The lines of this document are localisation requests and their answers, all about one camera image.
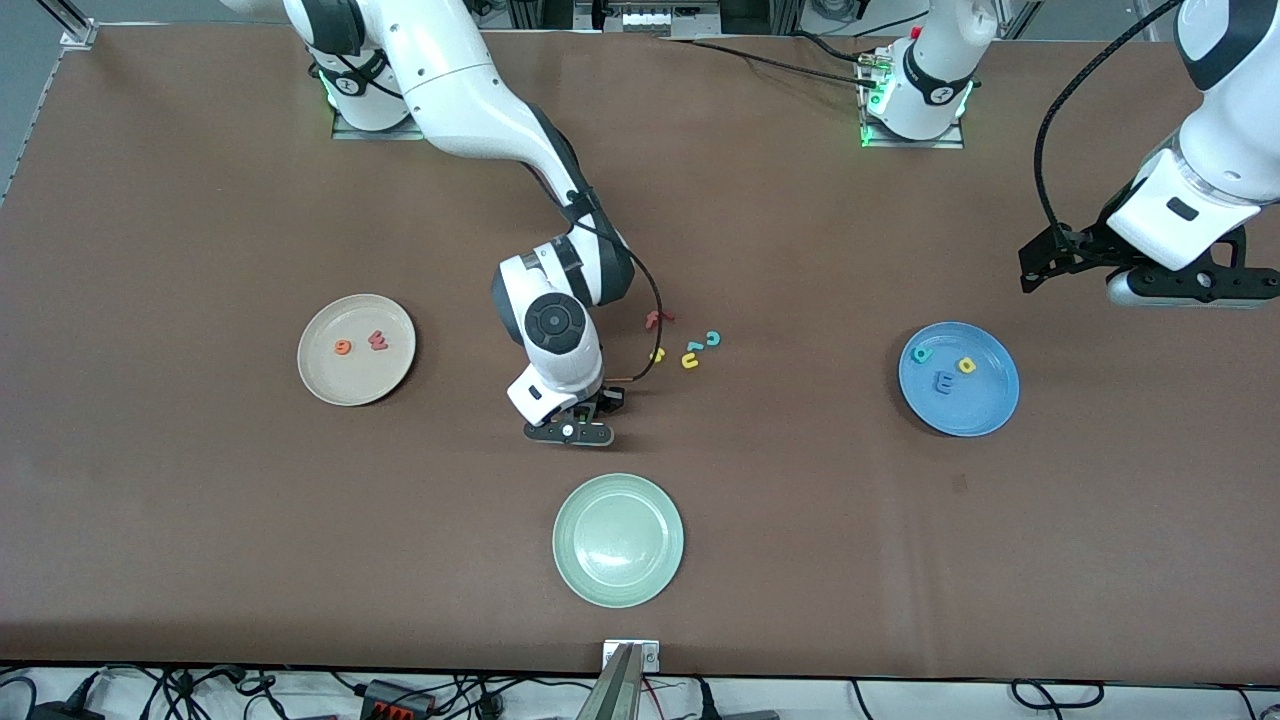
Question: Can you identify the blue plate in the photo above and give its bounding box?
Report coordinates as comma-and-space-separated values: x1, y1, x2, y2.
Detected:
898, 321, 1021, 438

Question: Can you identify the pale green plate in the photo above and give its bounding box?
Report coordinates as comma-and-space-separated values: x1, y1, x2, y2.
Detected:
552, 473, 685, 609

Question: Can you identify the beige brown plate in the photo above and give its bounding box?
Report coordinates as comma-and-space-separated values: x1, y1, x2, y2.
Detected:
297, 293, 417, 407

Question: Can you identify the black and orange power strip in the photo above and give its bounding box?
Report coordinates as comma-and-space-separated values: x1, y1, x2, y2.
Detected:
362, 680, 437, 719

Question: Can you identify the grey electrical box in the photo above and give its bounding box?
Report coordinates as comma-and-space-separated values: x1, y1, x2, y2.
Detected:
600, 0, 721, 39

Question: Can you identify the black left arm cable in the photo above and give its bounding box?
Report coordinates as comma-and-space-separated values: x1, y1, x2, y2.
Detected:
1034, 0, 1187, 233

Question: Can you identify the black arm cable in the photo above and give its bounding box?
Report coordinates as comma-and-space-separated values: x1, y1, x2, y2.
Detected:
520, 160, 665, 389
1034, 0, 1187, 233

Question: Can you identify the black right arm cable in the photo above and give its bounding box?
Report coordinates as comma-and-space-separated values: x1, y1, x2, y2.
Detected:
520, 160, 665, 389

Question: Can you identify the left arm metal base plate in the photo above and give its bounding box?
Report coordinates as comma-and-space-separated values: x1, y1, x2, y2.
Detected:
860, 50, 967, 151

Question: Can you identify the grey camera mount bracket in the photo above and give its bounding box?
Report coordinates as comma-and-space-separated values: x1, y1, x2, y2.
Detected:
603, 640, 661, 673

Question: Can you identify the short black table cable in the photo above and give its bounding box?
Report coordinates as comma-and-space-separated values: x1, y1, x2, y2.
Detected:
790, 30, 871, 63

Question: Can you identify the aluminium camera mount bar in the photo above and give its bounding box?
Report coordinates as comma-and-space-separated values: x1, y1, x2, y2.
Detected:
575, 645, 643, 720

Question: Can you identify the long black table cable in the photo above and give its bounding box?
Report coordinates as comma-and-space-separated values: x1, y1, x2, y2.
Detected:
660, 35, 883, 89

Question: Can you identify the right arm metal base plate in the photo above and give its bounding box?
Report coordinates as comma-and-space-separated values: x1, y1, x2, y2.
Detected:
332, 105, 427, 141

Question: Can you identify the black floor cable loop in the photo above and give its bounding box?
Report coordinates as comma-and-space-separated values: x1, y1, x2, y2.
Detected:
1010, 680, 1106, 711

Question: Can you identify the aluminium frame corner post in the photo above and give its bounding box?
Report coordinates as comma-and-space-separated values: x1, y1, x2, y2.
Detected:
40, 0, 99, 49

